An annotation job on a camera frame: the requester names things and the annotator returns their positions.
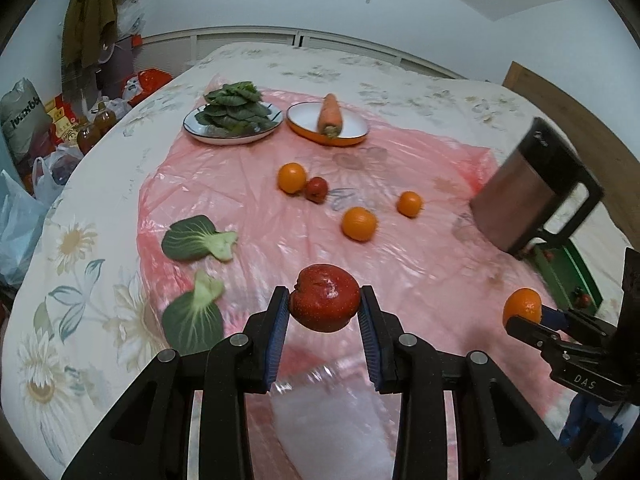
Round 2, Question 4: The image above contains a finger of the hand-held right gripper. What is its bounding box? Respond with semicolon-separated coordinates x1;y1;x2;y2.
505;315;563;357
542;306;619;337

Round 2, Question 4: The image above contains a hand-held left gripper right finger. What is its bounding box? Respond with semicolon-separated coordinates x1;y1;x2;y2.
358;285;584;480

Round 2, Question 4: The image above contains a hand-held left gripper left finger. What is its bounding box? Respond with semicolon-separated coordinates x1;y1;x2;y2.
61;286;291;480

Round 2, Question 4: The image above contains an orange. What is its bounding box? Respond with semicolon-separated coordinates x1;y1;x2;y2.
341;206;377;242
502;287;543;327
278;162;307;194
397;191;424;219

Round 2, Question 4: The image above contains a green cardboard box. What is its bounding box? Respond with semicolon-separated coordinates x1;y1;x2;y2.
530;239;607;312

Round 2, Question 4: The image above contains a person's right hand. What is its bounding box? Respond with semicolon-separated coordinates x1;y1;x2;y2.
559;392;627;467

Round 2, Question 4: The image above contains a clear glass tray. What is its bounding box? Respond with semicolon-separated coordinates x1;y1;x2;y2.
270;364;403;480

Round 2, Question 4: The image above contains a pink plastic sheet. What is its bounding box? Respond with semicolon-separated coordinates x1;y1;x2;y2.
135;72;601;480

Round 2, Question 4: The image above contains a bok choy leaf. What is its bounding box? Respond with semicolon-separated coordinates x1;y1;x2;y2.
161;215;239;262
161;270;226;356

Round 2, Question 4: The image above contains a white foam pad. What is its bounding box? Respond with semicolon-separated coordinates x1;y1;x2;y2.
274;385;396;480

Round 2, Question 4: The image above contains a copper and black electric kettle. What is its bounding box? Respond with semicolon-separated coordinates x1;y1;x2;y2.
470;116;605;260

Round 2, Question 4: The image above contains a wooden headboard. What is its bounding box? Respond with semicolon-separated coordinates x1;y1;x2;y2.
502;61;640;251

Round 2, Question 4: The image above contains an orange rimmed plate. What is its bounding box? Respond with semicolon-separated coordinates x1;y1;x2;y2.
286;101;371;147

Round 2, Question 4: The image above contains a carrot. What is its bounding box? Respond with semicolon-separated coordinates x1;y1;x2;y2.
318;93;344;139

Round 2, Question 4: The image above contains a pile of green leaves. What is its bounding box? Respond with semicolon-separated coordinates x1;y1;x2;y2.
195;81;278;136

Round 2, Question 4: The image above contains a white plastic bag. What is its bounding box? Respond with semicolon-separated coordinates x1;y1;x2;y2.
32;152;84;197

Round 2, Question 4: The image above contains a clear plastic bag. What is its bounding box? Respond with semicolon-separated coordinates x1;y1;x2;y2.
0;170;51;287

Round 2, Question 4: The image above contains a red bag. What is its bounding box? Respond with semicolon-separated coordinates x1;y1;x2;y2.
125;69;173;106

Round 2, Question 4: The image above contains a white slatted cabinet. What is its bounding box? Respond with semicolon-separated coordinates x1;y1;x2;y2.
140;30;466;81

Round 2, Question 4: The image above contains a yellow and red box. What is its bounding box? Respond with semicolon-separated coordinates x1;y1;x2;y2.
45;92;81;147

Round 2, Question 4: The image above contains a purple bin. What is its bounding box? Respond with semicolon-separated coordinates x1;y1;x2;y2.
95;35;143;101

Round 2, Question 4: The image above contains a grey printed sack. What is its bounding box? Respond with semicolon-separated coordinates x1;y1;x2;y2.
0;77;53;161

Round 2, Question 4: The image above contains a heap of clear plastic bags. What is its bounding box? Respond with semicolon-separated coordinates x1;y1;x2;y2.
114;0;146;41

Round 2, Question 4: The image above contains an olive jacket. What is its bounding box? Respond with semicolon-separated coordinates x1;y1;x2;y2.
62;0;119;69

